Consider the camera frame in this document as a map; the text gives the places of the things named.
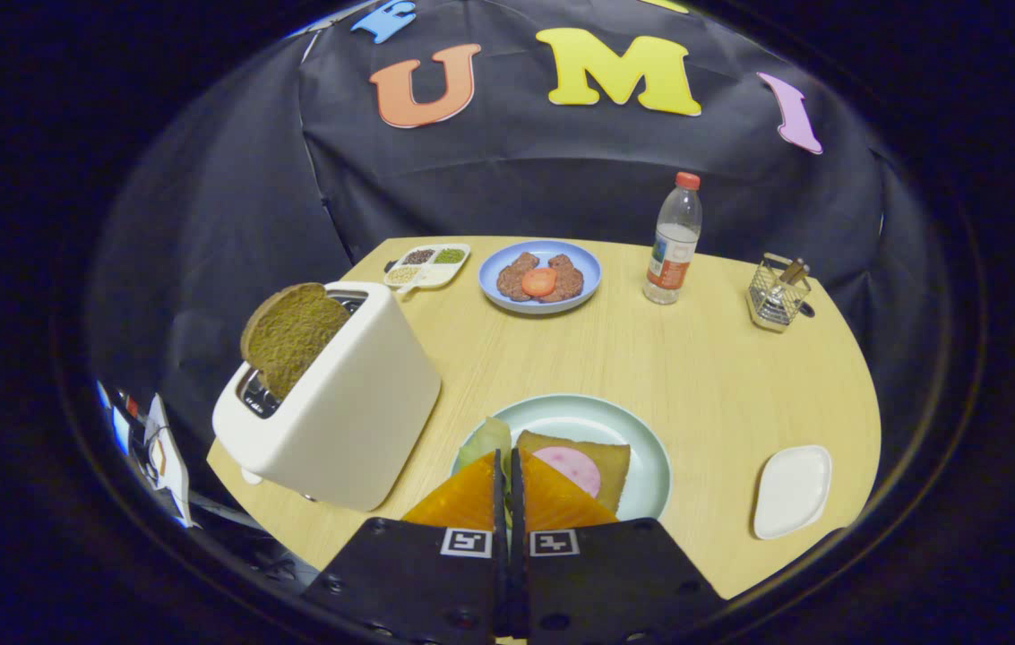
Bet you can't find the metal wire cutlery holder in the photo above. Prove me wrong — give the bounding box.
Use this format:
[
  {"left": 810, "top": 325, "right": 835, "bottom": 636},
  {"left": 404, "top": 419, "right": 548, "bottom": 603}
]
[{"left": 746, "top": 253, "right": 813, "bottom": 333}]

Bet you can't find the pink ham slice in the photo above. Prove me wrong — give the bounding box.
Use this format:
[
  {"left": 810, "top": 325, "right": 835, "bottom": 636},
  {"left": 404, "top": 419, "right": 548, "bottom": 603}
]
[{"left": 532, "top": 446, "right": 602, "bottom": 499}]

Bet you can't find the pale green round plate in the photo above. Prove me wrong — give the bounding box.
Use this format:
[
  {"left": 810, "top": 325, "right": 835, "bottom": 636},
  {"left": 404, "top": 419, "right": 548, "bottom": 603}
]
[{"left": 452, "top": 394, "right": 673, "bottom": 522}]

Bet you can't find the clear plastic bottle red cap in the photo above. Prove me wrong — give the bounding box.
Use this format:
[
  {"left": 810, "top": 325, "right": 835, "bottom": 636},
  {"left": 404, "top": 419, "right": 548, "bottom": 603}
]
[{"left": 642, "top": 171, "right": 703, "bottom": 306}]

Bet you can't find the white divided seasoning tray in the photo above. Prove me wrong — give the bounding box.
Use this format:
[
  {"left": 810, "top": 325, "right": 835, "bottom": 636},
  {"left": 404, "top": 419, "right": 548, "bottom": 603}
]
[{"left": 383, "top": 243, "right": 472, "bottom": 294}]

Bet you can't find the green lettuce leaf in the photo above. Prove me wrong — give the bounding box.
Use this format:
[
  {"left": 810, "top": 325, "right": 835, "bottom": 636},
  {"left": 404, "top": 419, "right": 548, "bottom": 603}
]
[{"left": 456, "top": 416, "right": 513, "bottom": 476}]

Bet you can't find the white toaster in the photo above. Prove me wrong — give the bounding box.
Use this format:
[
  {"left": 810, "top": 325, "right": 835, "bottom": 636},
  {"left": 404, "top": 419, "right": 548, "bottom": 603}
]
[{"left": 211, "top": 280, "right": 443, "bottom": 512}]

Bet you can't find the brown meat patty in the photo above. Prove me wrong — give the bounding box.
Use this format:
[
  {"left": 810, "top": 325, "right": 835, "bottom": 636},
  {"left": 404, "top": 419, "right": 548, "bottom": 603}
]
[
  {"left": 496, "top": 252, "right": 542, "bottom": 303},
  {"left": 546, "top": 254, "right": 586, "bottom": 304}
]

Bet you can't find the tan bread slice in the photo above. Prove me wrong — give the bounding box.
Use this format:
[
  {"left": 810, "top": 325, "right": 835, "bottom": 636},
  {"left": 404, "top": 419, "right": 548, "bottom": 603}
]
[{"left": 516, "top": 430, "right": 632, "bottom": 513}]

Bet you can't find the brown toast slice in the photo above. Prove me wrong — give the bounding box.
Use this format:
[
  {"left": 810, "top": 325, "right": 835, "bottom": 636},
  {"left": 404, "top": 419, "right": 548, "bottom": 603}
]
[{"left": 240, "top": 283, "right": 351, "bottom": 400}]

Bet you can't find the blue plate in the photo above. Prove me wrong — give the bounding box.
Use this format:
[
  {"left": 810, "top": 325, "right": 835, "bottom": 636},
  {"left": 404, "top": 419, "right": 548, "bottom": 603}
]
[{"left": 478, "top": 240, "right": 603, "bottom": 315}]

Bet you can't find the small white square plate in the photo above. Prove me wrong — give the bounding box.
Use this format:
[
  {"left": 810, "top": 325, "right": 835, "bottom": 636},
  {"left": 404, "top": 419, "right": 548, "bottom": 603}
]
[{"left": 753, "top": 444, "right": 833, "bottom": 541}]

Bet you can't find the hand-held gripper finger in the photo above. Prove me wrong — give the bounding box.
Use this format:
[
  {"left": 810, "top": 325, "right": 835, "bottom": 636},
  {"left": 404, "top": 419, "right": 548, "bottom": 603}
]
[
  {"left": 301, "top": 448, "right": 510, "bottom": 645},
  {"left": 510, "top": 448, "right": 727, "bottom": 645}
]

